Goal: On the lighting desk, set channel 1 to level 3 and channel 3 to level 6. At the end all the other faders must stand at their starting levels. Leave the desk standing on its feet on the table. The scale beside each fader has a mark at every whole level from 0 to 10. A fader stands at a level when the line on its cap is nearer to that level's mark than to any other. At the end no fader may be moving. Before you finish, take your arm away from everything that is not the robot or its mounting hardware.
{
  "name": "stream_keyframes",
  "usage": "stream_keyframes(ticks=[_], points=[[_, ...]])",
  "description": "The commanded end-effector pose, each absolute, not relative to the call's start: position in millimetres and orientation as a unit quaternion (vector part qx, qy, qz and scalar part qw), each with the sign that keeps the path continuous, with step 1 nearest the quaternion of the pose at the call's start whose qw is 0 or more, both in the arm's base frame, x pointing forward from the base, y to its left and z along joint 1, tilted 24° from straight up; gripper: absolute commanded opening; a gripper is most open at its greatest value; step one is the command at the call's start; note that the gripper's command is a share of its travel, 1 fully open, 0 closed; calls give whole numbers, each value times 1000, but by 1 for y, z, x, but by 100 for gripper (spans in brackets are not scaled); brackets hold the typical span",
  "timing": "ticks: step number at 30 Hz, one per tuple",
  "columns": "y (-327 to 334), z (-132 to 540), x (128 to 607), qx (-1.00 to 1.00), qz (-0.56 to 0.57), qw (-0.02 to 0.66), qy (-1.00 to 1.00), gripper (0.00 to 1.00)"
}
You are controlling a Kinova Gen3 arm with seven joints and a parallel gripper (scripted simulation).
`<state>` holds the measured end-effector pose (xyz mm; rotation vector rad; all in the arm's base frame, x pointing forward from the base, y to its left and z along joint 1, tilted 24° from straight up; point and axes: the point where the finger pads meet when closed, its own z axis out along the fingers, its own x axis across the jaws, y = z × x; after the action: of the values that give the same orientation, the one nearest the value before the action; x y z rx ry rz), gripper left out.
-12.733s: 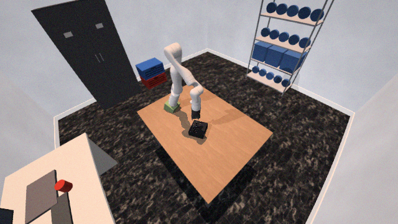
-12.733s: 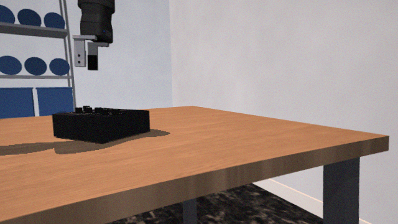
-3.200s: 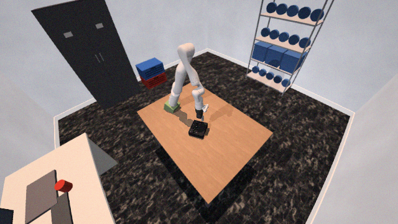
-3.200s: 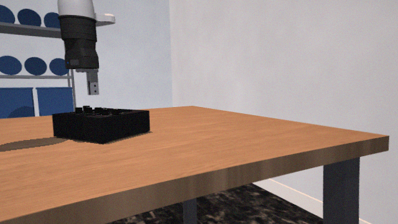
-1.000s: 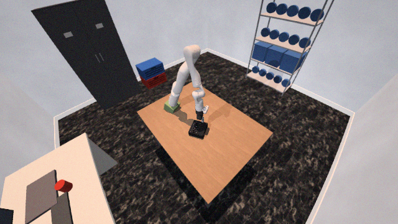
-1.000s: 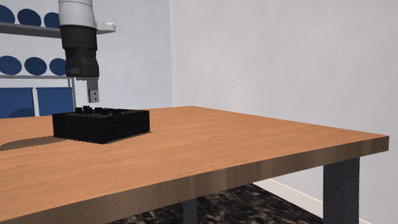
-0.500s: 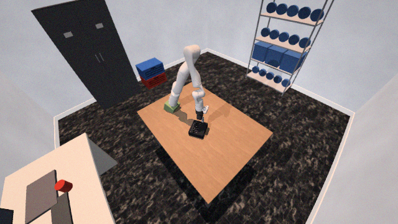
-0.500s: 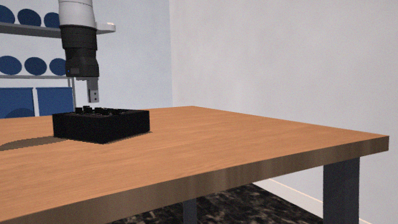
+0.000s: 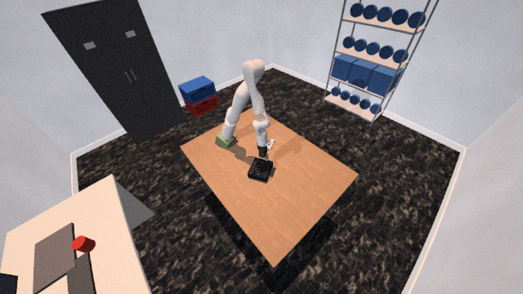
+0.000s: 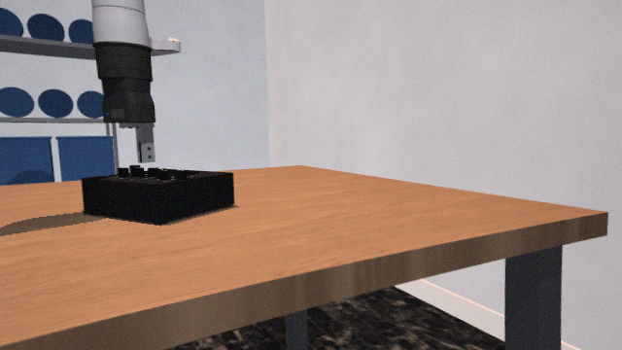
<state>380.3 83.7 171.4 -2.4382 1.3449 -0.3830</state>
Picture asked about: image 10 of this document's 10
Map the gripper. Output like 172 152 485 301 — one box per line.
92 6 181 163

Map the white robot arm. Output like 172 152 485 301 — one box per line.
91 0 145 14

